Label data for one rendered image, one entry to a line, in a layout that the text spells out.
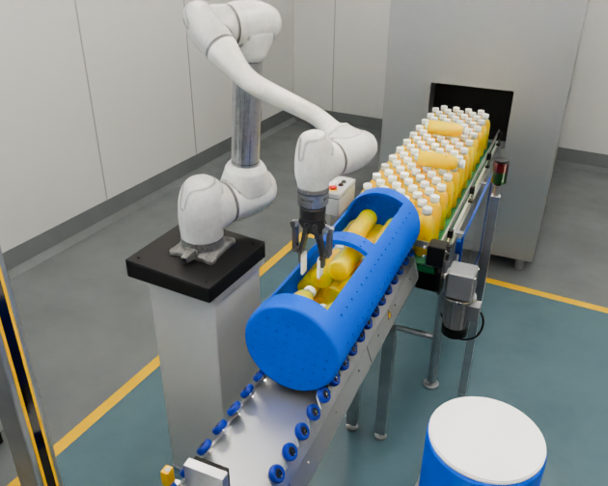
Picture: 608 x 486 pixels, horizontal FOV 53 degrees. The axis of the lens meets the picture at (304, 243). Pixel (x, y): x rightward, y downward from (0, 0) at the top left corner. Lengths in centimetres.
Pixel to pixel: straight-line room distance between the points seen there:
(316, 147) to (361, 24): 514
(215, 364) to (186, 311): 22
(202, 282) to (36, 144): 260
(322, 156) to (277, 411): 71
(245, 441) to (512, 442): 67
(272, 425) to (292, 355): 20
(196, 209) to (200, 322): 42
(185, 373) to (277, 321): 85
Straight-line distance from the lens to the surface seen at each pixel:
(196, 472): 145
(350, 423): 300
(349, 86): 691
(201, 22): 193
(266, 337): 172
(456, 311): 267
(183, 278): 211
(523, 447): 162
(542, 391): 344
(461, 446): 158
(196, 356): 237
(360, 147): 176
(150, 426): 312
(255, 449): 168
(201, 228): 214
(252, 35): 200
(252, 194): 221
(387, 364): 270
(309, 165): 165
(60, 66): 457
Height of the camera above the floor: 216
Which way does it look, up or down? 29 degrees down
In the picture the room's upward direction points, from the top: straight up
